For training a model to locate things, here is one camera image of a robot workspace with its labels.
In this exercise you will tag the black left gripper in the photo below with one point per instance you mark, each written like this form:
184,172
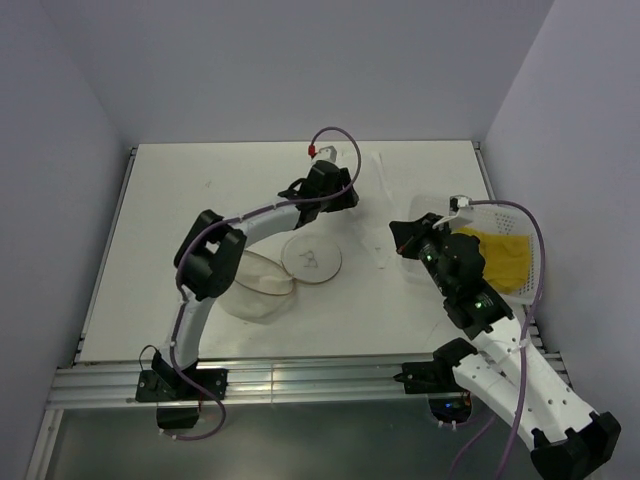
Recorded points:
345,200

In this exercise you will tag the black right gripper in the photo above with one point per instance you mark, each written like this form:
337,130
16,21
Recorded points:
409,233

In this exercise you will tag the yellow bra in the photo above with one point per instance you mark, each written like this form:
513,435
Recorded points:
507,259

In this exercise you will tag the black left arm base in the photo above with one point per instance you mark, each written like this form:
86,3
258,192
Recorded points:
180,396

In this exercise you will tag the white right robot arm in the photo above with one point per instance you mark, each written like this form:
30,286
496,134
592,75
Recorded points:
495,361

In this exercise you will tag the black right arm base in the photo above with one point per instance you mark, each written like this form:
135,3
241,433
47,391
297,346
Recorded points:
436,377

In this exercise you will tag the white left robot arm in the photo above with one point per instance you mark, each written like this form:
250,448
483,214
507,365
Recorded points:
209,257

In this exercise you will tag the white plastic basket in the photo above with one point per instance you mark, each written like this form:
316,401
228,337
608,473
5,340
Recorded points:
491,219

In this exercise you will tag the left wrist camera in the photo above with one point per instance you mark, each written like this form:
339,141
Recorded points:
327,153

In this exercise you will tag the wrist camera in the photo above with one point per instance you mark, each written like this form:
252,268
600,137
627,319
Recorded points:
460,214
327,153

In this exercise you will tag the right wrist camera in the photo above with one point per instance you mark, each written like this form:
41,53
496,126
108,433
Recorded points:
460,214

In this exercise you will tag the aluminium table rail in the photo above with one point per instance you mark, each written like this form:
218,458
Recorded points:
251,381

